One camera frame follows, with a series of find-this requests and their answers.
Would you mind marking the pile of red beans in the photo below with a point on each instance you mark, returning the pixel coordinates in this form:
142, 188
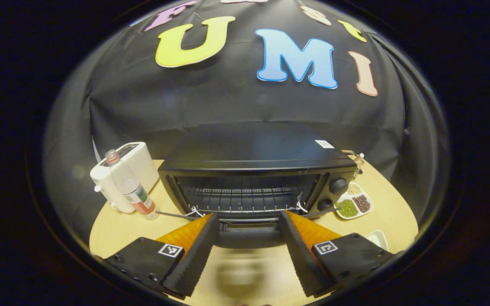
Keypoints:
362, 203

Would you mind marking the pile of soybeans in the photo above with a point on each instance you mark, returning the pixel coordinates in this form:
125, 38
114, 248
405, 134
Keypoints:
353, 188

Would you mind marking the white divided dish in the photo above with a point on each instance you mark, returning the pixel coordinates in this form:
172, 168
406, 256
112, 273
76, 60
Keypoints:
343, 197

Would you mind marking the white square plate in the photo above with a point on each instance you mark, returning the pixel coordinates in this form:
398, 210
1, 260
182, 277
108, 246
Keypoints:
377, 239

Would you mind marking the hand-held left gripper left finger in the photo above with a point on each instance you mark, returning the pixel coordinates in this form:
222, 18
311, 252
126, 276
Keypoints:
198, 255

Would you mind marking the pile of green mung beans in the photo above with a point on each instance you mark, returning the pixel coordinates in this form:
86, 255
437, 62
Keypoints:
347, 208

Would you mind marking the black electric oven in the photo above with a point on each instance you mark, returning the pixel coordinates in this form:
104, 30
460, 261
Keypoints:
249, 148

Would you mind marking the clear plastic water bottle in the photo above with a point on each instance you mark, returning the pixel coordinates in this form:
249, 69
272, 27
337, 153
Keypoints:
130, 187

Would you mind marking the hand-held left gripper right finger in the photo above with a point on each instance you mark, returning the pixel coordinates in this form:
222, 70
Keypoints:
300, 255

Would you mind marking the white toaster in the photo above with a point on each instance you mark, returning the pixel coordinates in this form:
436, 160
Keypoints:
141, 161

